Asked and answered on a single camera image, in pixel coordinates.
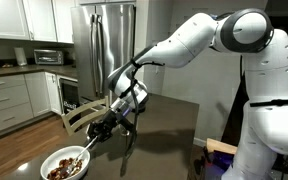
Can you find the white drawer base cabinets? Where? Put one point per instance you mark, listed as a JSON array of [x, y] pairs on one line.
[[7, 100]]

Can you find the paper towel roll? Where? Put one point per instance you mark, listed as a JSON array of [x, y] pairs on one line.
[[20, 56]]

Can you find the brown food pieces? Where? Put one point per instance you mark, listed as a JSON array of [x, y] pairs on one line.
[[59, 166]]

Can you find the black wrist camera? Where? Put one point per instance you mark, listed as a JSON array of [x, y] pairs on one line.
[[126, 124]]

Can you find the white ceramic bowl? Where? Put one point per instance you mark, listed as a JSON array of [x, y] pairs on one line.
[[55, 160]]

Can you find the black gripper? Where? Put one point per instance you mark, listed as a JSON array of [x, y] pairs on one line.
[[104, 128]]

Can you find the wooden chair back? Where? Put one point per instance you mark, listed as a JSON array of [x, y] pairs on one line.
[[80, 113]]

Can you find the white wall cabinets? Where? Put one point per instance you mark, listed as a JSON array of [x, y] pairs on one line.
[[10, 18]]

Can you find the silver metal spoon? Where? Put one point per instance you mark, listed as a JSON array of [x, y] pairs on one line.
[[80, 155]]

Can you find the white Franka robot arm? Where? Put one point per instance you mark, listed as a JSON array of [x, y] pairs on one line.
[[270, 100]]

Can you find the stainless steel refrigerator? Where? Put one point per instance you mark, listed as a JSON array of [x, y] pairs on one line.
[[97, 50]]

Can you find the silver toaster oven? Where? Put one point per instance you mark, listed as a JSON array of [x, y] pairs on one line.
[[48, 57]]

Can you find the clear drinking glass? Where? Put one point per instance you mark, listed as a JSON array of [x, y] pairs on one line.
[[125, 131]]

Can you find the light wooden board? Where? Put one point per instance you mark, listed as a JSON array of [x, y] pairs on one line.
[[220, 146]]

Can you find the stainless steel electric kettle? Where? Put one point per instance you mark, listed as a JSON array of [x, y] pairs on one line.
[[143, 106]]

